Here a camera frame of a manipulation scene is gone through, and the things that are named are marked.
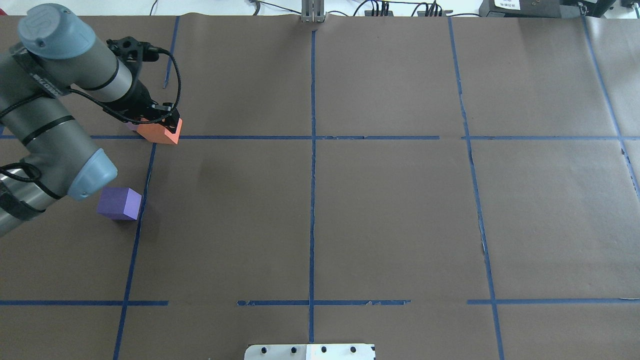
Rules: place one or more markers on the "orange foam block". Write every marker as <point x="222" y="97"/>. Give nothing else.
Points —
<point x="159" y="134"/>

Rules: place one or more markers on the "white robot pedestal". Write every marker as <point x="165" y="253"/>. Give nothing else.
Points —
<point x="311" y="351"/>

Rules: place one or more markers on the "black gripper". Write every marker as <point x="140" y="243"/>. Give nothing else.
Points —
<point x="139" y="96"/>

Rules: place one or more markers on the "aluminium frame post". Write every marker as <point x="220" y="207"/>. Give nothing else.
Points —
<point x="313" y="11"/>

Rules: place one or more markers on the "brown paper table cover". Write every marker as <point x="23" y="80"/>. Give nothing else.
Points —
<point x="448" y="189"/>

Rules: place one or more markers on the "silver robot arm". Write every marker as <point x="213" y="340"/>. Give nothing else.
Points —
<point x="59" y="54"/>

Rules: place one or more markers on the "purple foam block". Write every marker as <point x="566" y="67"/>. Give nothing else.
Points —
<point x="119" y="203"/>

